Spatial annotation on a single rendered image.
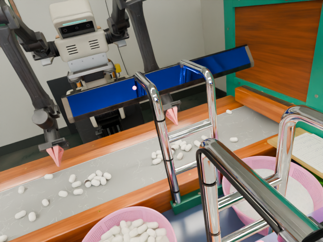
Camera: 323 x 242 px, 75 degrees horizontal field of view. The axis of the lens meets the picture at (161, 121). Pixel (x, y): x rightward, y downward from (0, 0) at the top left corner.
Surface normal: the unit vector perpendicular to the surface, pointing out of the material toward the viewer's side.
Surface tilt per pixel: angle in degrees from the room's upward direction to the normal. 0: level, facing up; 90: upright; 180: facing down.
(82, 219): 0
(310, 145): 0
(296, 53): 90
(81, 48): 98
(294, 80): 90
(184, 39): 90
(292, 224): 38
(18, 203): 0
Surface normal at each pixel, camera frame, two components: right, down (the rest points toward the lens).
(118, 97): 0.18, -0.11
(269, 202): -0.72, -0.48
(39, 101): 0.33, 0.55
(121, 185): -0.18, -0.86
